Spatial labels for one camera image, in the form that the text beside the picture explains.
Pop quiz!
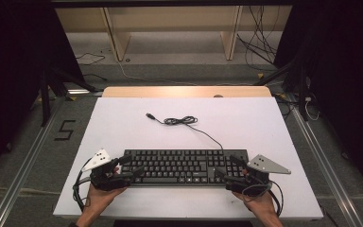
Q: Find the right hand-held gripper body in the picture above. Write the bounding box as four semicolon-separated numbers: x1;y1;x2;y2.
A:
225;153;292;195

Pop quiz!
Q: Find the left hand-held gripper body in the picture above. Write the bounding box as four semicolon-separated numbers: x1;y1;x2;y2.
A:
81;148;133;192

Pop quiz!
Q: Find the black computer keyboard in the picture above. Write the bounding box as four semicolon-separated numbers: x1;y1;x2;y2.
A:
121;148;254;188

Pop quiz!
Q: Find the person's left hand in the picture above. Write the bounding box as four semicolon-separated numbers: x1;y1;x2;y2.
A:
82;183;128;218

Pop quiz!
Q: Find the person's right hand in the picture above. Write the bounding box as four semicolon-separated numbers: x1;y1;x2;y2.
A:
232;189;279;219

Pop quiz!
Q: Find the white table cover board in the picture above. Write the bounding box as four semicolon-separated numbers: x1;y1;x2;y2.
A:
52;96;324;221

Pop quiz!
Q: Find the wooden table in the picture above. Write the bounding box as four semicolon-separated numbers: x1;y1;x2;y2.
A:
101;85;272;98

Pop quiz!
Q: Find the black metal stand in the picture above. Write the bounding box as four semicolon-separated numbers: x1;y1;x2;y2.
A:
38;66;99;128
252;56;311;123

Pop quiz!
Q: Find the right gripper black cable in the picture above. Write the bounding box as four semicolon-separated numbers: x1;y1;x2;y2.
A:
241;179;285;218

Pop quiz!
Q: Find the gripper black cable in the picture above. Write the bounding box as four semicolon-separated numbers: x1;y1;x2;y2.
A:
241;179;285;218
71;157;93;213

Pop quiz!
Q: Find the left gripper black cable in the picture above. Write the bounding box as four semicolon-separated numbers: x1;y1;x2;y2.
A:
71;157;93;213

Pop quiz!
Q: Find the black keyboard cable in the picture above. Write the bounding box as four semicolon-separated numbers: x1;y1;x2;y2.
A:
145;113;225;151

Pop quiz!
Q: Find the metal floor rail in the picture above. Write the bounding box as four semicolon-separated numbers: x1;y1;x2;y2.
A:
286;94;363;227
0;97;64;227

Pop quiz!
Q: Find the white floor cable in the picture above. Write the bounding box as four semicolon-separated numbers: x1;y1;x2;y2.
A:
115;60;202;87

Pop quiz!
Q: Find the short white cable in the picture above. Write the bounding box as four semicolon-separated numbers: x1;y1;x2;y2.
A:
303;96;321;122

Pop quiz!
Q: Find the thin black floor cable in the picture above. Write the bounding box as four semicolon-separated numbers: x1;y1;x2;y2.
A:
75;52;107;67

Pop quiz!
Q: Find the bundle of black floor cables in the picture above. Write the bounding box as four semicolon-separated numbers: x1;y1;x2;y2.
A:
235;5;285;73

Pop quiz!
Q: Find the light wooden shelf frame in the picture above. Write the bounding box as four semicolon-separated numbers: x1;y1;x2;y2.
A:
54;5;295;63

